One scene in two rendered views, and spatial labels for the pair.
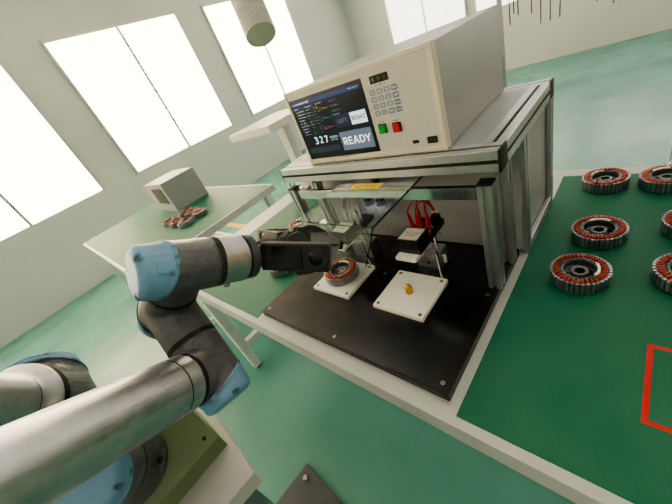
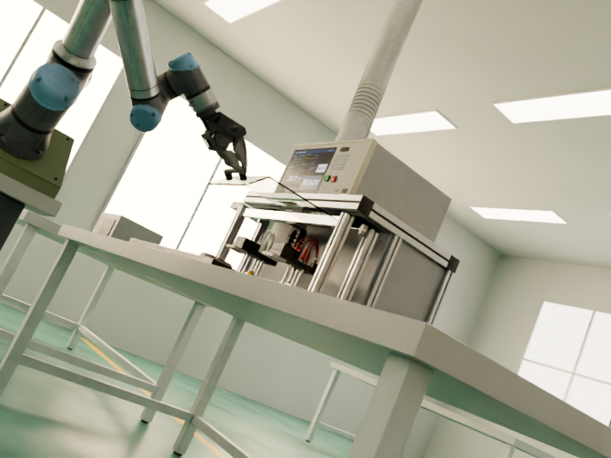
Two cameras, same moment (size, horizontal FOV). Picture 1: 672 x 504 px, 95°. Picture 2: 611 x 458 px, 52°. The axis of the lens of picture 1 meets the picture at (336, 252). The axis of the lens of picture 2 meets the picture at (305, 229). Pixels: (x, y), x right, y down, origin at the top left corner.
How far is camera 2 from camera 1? 144 cm
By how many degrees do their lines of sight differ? 42
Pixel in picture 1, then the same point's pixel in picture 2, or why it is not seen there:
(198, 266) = (197, 77)
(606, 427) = not seen: hidden behind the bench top
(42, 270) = not seen: outside the picture
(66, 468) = (141, 34)
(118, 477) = (69, 96)
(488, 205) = (339, 227)
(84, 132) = (105, 156)
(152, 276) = (186, 59)
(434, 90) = (361, 162)
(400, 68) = (355, 147)
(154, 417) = (147, 66)
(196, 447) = (48, 175)
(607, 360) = not seen: hidden behind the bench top
